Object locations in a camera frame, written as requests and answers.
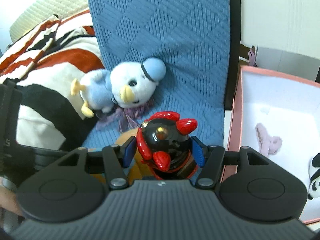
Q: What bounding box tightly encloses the brown bear plush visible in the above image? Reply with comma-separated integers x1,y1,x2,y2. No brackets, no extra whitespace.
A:
82,128,143,185

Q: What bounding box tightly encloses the purple floral bow scrunchie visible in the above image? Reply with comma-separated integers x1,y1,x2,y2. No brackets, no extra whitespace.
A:
96,98,154,133

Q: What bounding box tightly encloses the red black rooster figurine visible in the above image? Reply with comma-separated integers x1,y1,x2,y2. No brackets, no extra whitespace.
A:
136,111,198,180

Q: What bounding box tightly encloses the white blue duck plush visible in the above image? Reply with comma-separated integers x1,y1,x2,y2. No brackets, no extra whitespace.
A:
70,57,166,118

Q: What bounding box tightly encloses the black white panda plush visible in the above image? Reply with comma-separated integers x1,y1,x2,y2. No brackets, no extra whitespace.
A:
308,153,320,200

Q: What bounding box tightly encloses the person's left hand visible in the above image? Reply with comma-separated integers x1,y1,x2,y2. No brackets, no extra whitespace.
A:
0,177,23,216

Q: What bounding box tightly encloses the pink cardboard box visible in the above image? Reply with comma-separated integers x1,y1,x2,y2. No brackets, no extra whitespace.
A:
220,66,319,224

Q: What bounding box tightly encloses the striped pillow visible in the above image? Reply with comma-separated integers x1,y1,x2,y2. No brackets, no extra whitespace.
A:
1,15,61,75

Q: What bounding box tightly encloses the striped fleece blanket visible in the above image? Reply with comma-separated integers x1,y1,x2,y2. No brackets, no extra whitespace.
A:
1,10,103,150

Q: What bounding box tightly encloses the blue textured chair cushion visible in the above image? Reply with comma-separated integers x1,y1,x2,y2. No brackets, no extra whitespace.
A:
88,0,230,147

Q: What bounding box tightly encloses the beige quilted bedspread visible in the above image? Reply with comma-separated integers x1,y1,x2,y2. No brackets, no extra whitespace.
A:
9,0,88,42

